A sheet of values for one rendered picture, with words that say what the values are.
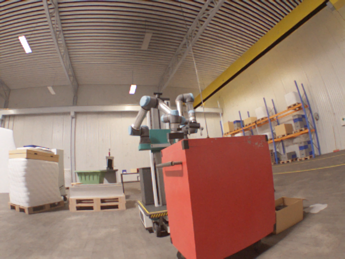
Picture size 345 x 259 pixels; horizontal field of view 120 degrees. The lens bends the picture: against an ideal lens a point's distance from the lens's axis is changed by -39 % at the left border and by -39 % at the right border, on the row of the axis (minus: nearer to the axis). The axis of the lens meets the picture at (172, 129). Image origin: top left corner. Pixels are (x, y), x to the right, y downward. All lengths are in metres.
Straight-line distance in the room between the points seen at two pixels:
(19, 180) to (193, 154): 3.39
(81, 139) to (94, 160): 1.97
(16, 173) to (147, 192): 2.73
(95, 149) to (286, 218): 12.99
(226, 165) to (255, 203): 0.38
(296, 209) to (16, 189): 4.46
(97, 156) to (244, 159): 12.73
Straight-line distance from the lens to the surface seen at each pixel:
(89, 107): 13.84
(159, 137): 2.13
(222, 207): 1.03
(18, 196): 3.87
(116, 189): 3.70
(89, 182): 4.63
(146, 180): 2.24
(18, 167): 3.72
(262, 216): 1.31
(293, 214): 1.88
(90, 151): 13.54
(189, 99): 2.17
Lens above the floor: 0.80
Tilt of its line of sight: 13 degrees up
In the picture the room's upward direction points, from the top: 6 degrees counter-clockwise
